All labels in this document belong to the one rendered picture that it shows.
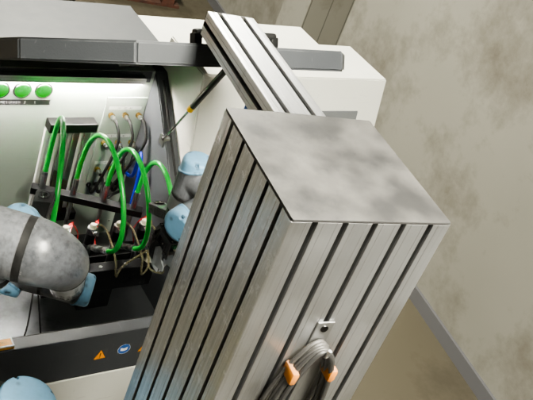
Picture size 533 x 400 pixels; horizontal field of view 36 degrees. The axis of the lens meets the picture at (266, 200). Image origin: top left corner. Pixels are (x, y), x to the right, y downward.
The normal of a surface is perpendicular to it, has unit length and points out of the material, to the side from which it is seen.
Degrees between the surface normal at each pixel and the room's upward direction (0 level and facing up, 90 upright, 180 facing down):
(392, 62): 90
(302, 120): 0
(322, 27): 90
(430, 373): 0
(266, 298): 90
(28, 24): 0
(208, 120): 76
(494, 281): 90
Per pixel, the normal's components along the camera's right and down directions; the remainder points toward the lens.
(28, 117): 0.49, 0.62
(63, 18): 0.32, -0.78
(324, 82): 0.55, 0.42
